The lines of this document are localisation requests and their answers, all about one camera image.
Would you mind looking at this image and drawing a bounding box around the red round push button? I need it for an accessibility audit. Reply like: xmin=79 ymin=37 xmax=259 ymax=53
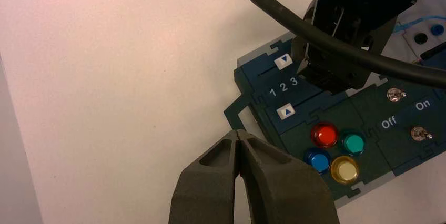
xmin=310 ymin=122 xmax=339 ymax=149

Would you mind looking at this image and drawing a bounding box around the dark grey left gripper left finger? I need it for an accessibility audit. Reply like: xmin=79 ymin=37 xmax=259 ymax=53
xmin=168 ymin=130 xmax=240 ymax=224

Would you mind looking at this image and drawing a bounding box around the dark blue control panel board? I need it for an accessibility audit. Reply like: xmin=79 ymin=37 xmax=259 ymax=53
xmin=224 ymin=32 xmax=446 ymax=209

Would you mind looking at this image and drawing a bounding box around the thick black cable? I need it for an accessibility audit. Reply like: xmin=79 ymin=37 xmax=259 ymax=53
xmin=238 ymin=0 xmax=446 ymax=89

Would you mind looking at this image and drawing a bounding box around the metal toggle switch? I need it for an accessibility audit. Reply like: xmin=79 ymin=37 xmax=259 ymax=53
xmin=410 ymin=126 xmax=434 ymax=142
xmin=387 ymin=87 xmax=407 ymax=103

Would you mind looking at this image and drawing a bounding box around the white slider knob up arrow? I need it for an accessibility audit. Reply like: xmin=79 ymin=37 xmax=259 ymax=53
xmin=276 ymin=103 xmax=297 ymax=120

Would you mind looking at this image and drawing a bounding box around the white slider knob down arrow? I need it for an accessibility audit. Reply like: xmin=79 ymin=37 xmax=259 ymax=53
xmin=274 ymin=54 xmax=293 ymax=71

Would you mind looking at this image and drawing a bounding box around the white socket panel board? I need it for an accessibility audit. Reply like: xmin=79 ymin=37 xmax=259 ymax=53
xmin=381 ymin=0 xmax=446 ymax=66

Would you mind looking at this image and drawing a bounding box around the blue round push button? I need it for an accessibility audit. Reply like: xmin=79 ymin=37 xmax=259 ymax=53
xmin=303 ymin=148 xmax=332 ymax=176

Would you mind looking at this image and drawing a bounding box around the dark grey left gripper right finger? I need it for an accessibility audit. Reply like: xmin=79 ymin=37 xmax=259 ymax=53
xmin=237 ymin=130 xmax=340 ymax=224

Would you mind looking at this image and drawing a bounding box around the green round push button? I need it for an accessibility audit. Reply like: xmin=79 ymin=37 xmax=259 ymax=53
xmin=340 ymin=130 xmax=367 ymax=157

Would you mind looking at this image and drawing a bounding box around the black plug handle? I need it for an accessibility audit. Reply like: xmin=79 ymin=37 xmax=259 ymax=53
xmin=419 ymin=42 xmax=446 ymax=60

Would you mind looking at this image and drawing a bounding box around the black round socket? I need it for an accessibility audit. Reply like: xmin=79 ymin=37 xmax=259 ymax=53
xmin=413 ymin=32 xmax=429 ymax=45

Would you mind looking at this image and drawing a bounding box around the yellow round push button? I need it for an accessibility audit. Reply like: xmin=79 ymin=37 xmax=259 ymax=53
xmin=330 ymin=156 xmax=360 ymax=185

